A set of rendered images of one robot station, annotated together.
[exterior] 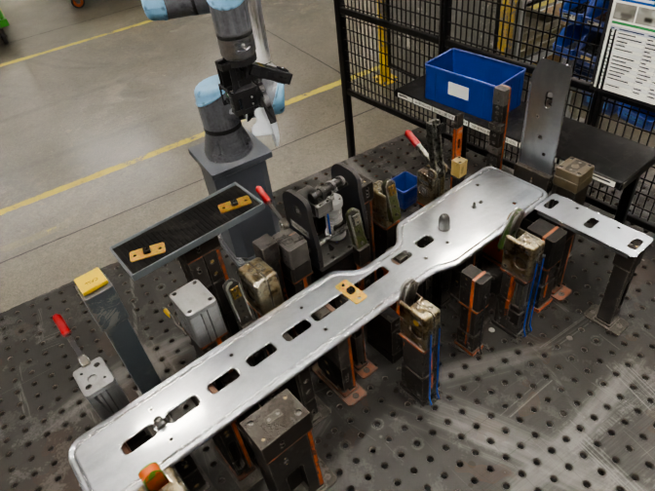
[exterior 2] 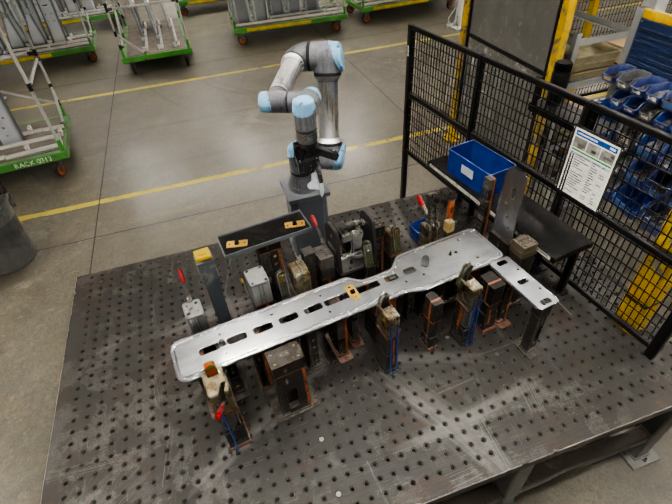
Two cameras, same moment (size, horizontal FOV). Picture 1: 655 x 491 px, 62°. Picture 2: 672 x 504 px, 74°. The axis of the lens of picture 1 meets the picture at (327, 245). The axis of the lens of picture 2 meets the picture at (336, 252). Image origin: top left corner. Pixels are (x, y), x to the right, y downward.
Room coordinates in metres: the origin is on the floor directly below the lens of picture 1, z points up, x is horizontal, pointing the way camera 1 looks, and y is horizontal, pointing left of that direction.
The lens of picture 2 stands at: (-0.26, -0.23, 2.31)
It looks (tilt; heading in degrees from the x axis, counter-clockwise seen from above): 42 degrees down; 12
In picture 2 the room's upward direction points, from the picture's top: 4 degrees counter-clockwise
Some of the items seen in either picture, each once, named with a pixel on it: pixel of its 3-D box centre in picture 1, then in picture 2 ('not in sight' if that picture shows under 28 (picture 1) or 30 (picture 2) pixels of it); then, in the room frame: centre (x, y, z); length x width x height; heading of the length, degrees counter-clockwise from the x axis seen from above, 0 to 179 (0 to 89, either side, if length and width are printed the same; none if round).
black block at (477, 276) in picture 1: (473, 312); (431, 322); (0.95, -0.36, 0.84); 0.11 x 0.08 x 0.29; 34
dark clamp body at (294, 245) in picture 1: (299, 288); (326, 283); (1.08, 0.10, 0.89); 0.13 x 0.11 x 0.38; 34
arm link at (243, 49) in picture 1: (237, 45); (307, 135); (1.14, 0.13, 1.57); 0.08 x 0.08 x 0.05
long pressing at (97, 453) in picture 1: (347, 298); (349, 296); (0.92, -0.03, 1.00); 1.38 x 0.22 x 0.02; 124
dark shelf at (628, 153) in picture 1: (511, 120); (499, 198); (1.60, -0.68, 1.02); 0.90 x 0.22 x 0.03; 34
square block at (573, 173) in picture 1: (563, 214); (516, 271); (1.24, -0.73, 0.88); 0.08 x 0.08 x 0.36; 34
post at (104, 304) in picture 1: (126, 344); (216, 294); (0.94, 0.55, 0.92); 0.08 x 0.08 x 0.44; 34
